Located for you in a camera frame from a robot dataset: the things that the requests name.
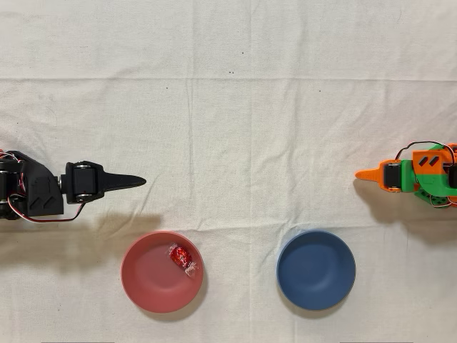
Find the white tablecloth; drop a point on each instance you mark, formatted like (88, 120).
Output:
(250, 143)

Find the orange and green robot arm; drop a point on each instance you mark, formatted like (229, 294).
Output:
(433, 180)

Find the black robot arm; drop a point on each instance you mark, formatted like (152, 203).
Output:
(43, 186)

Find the blue bowl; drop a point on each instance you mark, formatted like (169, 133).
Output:
(316, 269)

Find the red candy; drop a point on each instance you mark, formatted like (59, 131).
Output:
(180, 255)

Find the red bowl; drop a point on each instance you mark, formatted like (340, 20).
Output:
(153, 278)

